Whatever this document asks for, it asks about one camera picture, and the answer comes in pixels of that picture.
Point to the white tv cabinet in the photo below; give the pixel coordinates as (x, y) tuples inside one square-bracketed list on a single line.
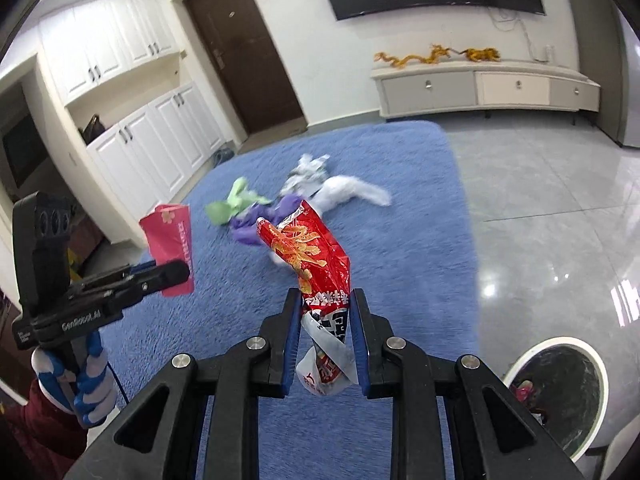
[(462, 86)]

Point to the grey slipper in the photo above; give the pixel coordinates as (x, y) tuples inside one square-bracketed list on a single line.
[(223, 155)]

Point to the grey refrigerator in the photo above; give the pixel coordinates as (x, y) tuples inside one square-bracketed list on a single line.
[(608, 50)]

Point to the green crumpled paper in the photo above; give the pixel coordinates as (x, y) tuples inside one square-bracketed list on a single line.
[(240, 197)]

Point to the dark brown door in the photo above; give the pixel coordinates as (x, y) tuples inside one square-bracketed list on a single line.
[(247, 62)]

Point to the white round trash bin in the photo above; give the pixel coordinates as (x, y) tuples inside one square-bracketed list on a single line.
[(563, 382)]

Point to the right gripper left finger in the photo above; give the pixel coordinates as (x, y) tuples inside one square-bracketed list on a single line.
[(281, 331)]

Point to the golden dragon ornament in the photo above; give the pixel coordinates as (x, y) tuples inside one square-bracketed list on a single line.
[(438, 53)]

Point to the white wall cupboards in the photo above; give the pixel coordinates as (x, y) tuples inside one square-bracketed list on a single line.
[(125, 124)]

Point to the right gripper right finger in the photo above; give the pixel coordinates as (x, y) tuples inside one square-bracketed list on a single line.
[(376, 374)]

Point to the red sleeved left forearm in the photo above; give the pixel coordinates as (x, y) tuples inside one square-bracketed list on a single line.
[(39, 440)]

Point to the grey white printed wrapper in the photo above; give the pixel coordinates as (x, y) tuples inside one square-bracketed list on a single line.
[(307, 177)]

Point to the white plastic bag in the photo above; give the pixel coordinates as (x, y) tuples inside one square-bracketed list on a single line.
[(338, 190)]

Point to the red snack wrapper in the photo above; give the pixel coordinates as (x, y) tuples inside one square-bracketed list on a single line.
[(305, 244)]

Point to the left blue white gloved hand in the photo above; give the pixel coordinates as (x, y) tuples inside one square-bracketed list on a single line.
[(89, 394)]

